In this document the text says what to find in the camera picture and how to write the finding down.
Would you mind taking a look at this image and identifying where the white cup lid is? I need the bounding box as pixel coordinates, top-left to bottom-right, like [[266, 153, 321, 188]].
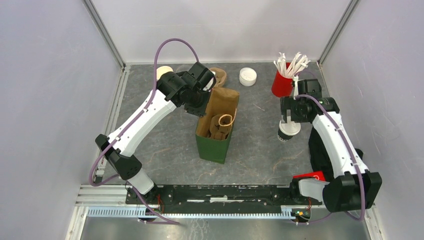
[[278, 120, 301, 135]]

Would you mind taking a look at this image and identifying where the cardboard cup carrier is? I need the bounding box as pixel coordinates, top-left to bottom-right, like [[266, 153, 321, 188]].
[[207, 114, 233, 141], [209, 67, 227, 88]]

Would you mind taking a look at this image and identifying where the black paper coffee cup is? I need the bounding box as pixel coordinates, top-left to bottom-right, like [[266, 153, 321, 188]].
[[277, 129, 296, 142]]

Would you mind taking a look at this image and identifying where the brown paper bag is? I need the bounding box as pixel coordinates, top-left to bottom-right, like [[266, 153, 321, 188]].
[[195, 87, 240, 164]]

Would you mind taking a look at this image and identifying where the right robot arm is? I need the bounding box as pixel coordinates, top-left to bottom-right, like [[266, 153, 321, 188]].
[[277, 78, 383, 213]]

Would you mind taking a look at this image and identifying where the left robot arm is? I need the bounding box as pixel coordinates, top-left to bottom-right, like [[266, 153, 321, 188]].
[[95, 62, 217, 204]]

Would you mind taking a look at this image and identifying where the red straw holder cup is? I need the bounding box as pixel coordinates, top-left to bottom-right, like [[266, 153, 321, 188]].
[[271, 61, 295, 98]]

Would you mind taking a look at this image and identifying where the stack of paper cups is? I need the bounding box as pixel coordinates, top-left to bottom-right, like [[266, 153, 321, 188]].
[[156, 65, 174, 81]]

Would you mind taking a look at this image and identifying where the stack of white lids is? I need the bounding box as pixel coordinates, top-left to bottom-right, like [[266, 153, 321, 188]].
[[239, 67, 257, 87]]

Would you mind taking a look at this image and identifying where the red card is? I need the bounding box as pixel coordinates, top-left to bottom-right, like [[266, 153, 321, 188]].
[[293, 171, 326, 182]]

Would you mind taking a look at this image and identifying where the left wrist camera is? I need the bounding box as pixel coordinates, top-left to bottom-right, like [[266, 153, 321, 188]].
[[203, 69, 217, 92]]

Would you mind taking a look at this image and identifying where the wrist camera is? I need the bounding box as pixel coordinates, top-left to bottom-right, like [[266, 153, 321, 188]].
[[292, 75, 299, 100], [203, 69, 217, 92]]

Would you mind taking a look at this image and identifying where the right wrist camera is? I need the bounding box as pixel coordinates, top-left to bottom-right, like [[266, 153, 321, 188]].
[[292, 75, 299, 100]]

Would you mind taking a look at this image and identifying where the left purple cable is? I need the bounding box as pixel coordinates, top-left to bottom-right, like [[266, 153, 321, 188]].
[[88, 38, 201, 226]]

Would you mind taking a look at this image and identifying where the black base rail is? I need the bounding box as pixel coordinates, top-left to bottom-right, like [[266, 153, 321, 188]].
[[143, 184, 322, 214]]

